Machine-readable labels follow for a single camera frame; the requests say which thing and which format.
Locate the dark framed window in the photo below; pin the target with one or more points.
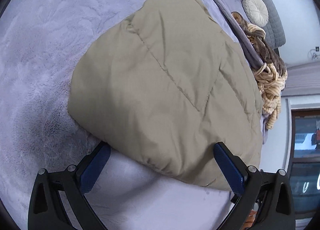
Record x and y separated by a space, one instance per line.
306 159

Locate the brown fuzzy garment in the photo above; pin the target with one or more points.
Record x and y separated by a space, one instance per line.
268 52

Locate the brown and cream knit throw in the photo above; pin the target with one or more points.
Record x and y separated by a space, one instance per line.
271 87

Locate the beige quilted blanket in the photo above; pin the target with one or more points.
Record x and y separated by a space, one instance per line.
170 89

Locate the lavender fleece blanket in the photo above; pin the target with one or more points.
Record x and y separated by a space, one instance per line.
45 44

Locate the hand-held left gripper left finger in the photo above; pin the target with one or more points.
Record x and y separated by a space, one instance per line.
96 167

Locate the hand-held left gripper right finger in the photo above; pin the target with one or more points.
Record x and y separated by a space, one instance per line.
228 167

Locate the grey lavender cloth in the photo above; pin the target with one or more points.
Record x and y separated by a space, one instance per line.
265 127

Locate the round white cushion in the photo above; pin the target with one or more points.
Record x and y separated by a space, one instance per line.
255 10

